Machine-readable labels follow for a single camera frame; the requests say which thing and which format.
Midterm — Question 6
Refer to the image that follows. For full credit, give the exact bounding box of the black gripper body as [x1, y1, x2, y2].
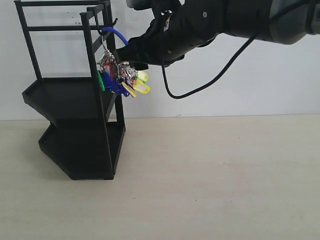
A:
[146, 0, 231, 66]

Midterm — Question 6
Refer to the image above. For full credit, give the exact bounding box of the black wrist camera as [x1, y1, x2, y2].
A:
[126, 0, 159, 11]

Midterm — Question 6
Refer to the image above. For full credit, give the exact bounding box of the black two-tier metal rack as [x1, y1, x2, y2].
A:
[15, 0, 126, 180]

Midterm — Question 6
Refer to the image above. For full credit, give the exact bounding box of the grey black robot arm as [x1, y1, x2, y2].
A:
[116, 0, 320, 66]

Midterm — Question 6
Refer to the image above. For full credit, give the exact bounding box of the colourful key tag bunch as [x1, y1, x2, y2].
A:
[96, 26, 150, 98]

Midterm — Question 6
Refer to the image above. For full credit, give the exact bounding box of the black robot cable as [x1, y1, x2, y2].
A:
[160, 0, 307, 100]

